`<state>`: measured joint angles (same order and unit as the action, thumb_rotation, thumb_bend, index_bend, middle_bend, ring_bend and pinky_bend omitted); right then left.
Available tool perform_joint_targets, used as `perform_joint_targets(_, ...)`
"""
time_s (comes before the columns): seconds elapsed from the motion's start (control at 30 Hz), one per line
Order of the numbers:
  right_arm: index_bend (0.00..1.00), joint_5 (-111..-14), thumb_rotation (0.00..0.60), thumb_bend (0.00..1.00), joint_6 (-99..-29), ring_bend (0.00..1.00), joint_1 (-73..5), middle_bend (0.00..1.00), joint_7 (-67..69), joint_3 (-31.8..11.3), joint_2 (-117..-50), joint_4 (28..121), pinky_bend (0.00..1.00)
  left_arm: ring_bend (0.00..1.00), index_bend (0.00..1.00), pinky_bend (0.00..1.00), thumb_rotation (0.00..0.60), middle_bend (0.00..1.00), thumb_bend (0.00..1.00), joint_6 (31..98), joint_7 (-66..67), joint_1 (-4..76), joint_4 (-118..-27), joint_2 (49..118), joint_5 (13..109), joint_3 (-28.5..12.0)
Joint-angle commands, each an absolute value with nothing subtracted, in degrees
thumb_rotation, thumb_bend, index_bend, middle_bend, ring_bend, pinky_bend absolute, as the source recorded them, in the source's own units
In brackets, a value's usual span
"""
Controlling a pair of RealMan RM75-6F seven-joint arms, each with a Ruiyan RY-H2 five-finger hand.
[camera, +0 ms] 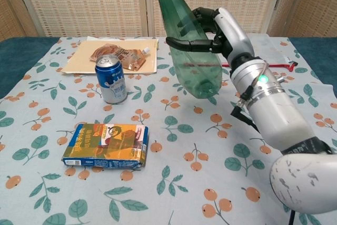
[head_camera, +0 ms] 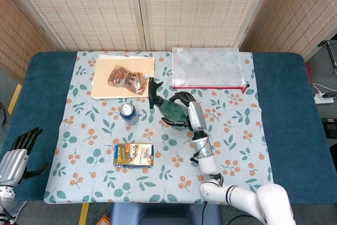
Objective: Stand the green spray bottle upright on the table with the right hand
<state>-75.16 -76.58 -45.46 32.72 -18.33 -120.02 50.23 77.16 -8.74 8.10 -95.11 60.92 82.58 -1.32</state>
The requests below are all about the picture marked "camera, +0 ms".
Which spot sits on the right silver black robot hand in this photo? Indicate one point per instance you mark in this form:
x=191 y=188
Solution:
x=226 y=35

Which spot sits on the green plastic spray bottle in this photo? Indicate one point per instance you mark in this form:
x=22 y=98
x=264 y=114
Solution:
x=187 y=48

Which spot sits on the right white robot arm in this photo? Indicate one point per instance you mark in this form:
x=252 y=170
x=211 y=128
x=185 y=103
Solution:
x=284 y=130

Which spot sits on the clear mesh zipper pouch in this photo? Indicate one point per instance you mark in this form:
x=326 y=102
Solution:
x=263 y=63

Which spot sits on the brown spouted drink pouch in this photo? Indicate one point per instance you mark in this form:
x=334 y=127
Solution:
x=118 y=56

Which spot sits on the blue white drink can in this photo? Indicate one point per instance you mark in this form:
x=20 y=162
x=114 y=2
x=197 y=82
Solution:
x=111 y=80

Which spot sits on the woven bamboo folding screen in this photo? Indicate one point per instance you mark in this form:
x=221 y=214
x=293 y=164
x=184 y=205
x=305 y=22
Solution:
x=105 y=3

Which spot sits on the floral printed tablecloth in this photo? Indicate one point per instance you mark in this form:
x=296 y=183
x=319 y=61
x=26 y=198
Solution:
x=131 y=135

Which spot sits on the manila paper folder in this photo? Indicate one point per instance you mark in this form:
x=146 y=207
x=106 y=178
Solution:
x=79 y=61

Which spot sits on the blue yellow snack box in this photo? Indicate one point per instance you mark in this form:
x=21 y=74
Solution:
x=108 y=146

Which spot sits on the blue table cover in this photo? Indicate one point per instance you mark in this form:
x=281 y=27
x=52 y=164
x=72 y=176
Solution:
x=15 y=59

